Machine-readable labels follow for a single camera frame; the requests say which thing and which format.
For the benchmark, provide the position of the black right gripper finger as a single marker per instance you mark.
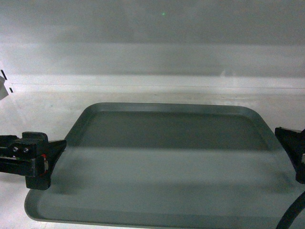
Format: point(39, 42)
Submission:
point(293, 142)

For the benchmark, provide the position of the grey rectangular serving tray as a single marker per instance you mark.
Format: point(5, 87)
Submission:
point(169, 166)

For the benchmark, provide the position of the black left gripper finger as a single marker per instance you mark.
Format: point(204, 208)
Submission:
point(35, 136)
point(51, 156)

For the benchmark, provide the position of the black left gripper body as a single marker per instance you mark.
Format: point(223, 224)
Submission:
point(18, 155)

